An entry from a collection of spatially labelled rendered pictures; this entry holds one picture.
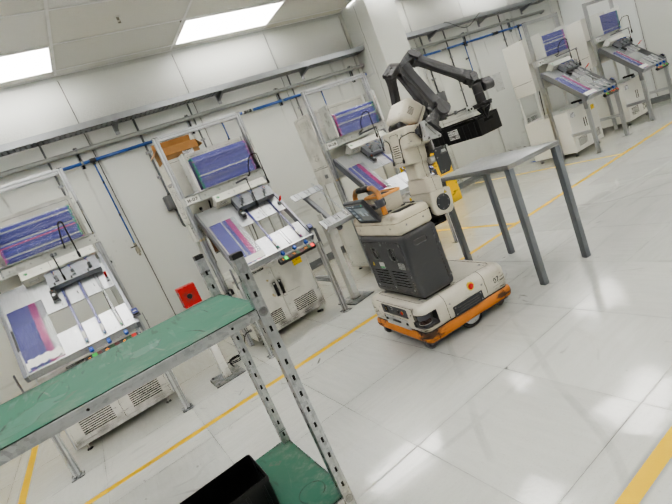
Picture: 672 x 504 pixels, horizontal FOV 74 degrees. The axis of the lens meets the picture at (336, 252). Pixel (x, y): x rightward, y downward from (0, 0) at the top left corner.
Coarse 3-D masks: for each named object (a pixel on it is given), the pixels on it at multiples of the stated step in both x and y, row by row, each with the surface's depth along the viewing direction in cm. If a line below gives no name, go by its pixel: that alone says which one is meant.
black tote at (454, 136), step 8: (496, 112) 269; (464, 120) 295; (472, 120) 266; (480, 120) 264; (488, 120) 266; (496, 120) 269; (448, 128) 287; (456, 128) 281; (464, 128) 275; (472, 128) 269; (480, 128) 264; (488, 128) 267; (496, 128) 269; (448, 136) 290; (456, 136) 284; (464, 136) 278; (472, 136) 272; (440, 144) 300; (448, 144) 294
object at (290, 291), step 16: (304, 256) 395; (256, 272) 373; (272, 272) 380; (288, 272) 387; (304, 272) 395; (272, 288) 380; (288, 288) 387; (304, 288) 395; (272, 304) 379; (288, 304) 387; (304, 304) 395; (320, 304) 402; (288, 320) 386; (256, 336) 373
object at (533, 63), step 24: (528, 24) 588; (504, 48) 624; (528, 48) 593; (552, 48) 602; (576, 48) 586; (528, 72) 611; (552, 72) 603; (576, 72) 608; (576, 96) 574; (552, 120) 609; (576, 120) 603; (600, 120) 630; (624, 120) 606; (576, 144) 602
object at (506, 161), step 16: (544, 144) 284; (480, 160) 331; (496, 160) 300; (512, 160) 274; (560, 160) 282; (448, 176) 317; (464, 176) 302; (512, 176) 267; (560, 176) 286; (512, 192) 271; (496, 208) 348; (576, 208) 289; (528, 224) 273; (576, 224) 291; (464, 240) 336; (528, 240) 276; (464, 256) 341; (544, 272) 280
